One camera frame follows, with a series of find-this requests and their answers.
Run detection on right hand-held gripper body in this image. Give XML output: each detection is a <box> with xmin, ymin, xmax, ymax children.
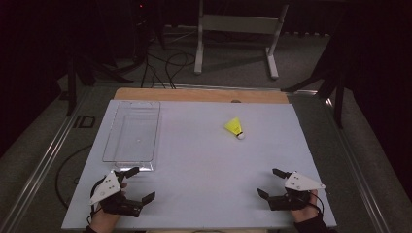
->
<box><xmin>266</xmin><ymin>171</ymin><xmax>326</xmax><ymax>212</ymax></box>

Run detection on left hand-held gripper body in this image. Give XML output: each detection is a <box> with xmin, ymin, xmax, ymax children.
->
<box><xmin>88</xmin><ymin>170</ymin><xmax>144</xmax><ymax>218</ymax></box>

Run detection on person's right hand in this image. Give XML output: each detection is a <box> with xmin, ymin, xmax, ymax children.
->
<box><xmin>290</xmin><ymin>189</ymin><xmax>320</xmax><ymax>224</ymax></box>

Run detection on person's left hand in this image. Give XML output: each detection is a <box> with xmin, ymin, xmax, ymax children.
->
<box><xmin>90</xmin><ymin>204</ymin><xmax>122</xmax><ymax>233</ymax></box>

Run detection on clear plastic container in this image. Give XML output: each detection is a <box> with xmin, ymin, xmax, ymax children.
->
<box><xmin>102</xmin><ymin>100</ymin><xmax>162</xmax><ymax>172</ymax></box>

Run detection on white table board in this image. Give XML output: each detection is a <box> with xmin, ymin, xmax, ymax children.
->
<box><xmin>60</xmin><ymin>99</ymin><xmax>337</xmax><ymax>231</ymax></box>

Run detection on yellow shuttlecock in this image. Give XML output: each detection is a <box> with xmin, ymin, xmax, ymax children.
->
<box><xmin>223</xmin><ymin>116</ymin><xmax>247</xmax><ymax>141</ymax></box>

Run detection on black metal stand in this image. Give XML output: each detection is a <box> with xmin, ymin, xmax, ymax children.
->
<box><xmin>281</xmin><ymin>28</ymin><xmax>349</xmax><ymax>129</ymax></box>
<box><xmin>65</xmin><ymin>45</ymin><xmax>134</xmax><ymax>117</ymax></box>

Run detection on white metal stand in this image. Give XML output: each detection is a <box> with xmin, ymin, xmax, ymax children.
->
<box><xmin>193</xmin><ymin>0</ymin><xmax>290</xmax><ymax>81</ymax></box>

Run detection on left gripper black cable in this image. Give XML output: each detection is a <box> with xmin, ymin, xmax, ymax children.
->
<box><xmin>86</xmin><ymin>180</ymin><xmax>102</xmax><ymax>225</ymax></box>

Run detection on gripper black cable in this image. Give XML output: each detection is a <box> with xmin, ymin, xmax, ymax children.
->
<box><xmin>310</xmin><ymin>190</ymin><xmax>326</xmax><ymax>216</ymax></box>
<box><xmin>86</xmin><ymin>180</ymin><xmax>102</xmax><ymax>225</ymax></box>

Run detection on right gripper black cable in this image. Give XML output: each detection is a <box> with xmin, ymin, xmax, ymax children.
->
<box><xmin>310</xmin><ymin>190</ymin><xmax>326</xmax><ymax>216</ymax></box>

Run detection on black floor cable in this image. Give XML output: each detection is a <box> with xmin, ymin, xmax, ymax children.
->
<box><xmin>54</xmin><ymin>144</ymin><xmax>94</xmax><ymax>210</ymax></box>

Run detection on metal floor rail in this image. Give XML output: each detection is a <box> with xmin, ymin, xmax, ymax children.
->
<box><xmin>319</xmin><ymin>93</ymin><xmax>393</xmax><ymax>233</ymax></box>
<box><xmin>0</xmin><ymin>86</ymin><xmax>93</xmax><ymax>233</ymax></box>

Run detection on black floor cables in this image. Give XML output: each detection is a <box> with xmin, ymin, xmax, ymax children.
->
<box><xmin>140</xmin><ymin>48</ymin><xmax>196</xmax><ymax>90</ymax></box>

